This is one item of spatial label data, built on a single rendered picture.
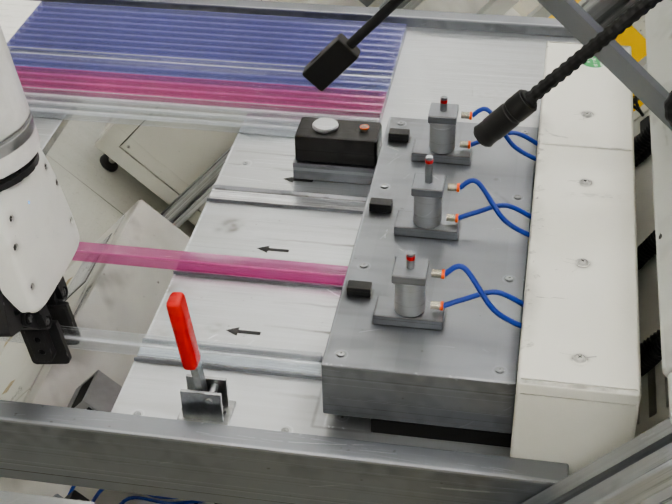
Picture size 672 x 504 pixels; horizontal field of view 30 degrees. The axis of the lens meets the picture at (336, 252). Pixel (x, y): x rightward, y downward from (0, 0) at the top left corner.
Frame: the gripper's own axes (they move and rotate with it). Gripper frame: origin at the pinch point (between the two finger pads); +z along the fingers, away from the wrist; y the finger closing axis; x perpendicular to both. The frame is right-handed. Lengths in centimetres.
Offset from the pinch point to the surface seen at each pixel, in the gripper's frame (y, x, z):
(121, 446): -10.0, -8.6, 2.4
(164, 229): 58, 16, 30
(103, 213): 127, 61, 73
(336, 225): 18.7, -18.9, 3.9
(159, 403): -5.5, -10.1, 2.5
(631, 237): 9.3, -44.2, -0.3
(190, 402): -7.0, -13.3, 1.0
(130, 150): 135, 55, 63
